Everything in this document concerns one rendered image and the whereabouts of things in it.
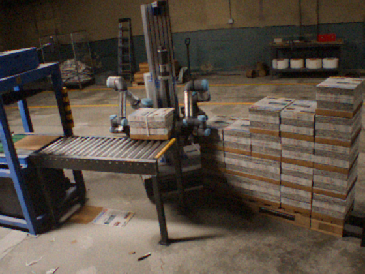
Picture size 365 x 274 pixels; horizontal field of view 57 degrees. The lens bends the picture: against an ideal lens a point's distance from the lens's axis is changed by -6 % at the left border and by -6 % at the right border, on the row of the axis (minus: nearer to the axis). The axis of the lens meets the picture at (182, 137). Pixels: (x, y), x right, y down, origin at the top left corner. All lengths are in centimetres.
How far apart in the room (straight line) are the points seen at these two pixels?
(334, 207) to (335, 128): 69
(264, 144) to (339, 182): 70
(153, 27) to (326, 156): 217
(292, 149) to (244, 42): 703
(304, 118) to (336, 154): 38
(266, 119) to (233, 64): 701
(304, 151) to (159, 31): 196
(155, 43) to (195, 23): 631
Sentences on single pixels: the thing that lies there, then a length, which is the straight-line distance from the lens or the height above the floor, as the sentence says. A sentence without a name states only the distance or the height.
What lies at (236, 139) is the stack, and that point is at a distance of 324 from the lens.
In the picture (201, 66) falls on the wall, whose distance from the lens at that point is 1021.
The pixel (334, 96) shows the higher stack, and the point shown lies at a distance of 276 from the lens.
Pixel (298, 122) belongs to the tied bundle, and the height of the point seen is 98.
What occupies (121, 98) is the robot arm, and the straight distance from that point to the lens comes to 351.
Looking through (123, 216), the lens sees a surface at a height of 1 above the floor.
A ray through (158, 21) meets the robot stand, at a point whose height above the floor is 183.
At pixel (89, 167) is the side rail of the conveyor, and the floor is 71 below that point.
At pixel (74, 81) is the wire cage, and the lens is 1076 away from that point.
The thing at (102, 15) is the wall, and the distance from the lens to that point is 1133.
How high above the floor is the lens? 192
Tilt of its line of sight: 20 degrees down
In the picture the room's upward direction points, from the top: 6 degrees counter-clockwise
